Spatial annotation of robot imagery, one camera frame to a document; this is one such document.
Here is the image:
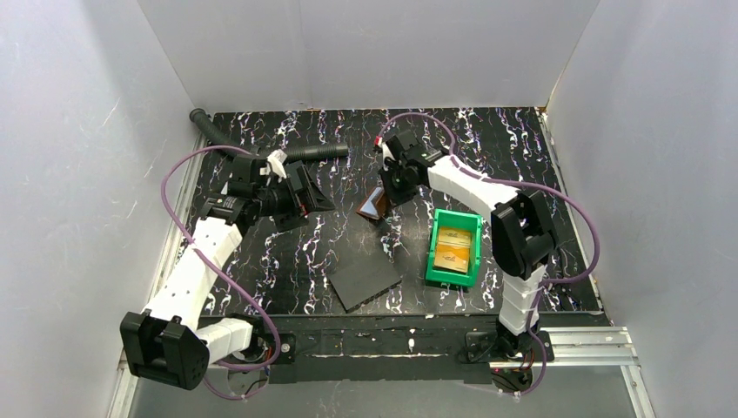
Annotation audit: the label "brown leather card holder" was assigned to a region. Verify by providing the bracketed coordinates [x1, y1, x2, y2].
[356, 185, 389, 222]

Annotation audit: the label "green plastic card tray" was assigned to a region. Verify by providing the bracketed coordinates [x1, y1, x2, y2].
[425, 209, 483, 287]

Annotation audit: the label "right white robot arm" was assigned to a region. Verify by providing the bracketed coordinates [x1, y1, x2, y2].
[374, 131, 559, 352]

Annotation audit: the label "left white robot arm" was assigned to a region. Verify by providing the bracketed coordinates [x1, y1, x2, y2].
[120, 151, 335, 390]

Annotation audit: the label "gold VIP credit card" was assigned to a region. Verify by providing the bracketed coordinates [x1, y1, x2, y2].
[437, 226, 473, 247]

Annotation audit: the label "cards in green tray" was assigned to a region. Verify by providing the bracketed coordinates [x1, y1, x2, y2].
[433, 243, 471, 273]

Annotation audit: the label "black foam block front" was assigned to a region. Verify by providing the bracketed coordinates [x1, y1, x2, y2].
[328, 252, 401, 313]

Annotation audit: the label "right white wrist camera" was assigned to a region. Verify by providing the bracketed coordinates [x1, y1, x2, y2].
[373, 135, 395, 167]

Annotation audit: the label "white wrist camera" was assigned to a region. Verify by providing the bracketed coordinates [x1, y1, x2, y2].
[266, 149, 287, 179]
[373, 135, 395, 167]

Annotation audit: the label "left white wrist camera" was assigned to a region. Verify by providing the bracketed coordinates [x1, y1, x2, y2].
[266, 149, 287, 179]

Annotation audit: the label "black corrugated hose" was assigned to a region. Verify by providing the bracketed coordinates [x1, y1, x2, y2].
[189, 107, 351, 165]

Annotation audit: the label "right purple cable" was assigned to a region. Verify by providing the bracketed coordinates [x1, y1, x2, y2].
[374, 111, 602, 399]

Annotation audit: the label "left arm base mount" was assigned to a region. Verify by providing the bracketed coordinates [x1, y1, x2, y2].
[227, 331, 298, 399]

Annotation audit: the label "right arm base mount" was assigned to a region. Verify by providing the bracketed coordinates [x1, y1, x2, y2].
[456, 327, 555, 396]

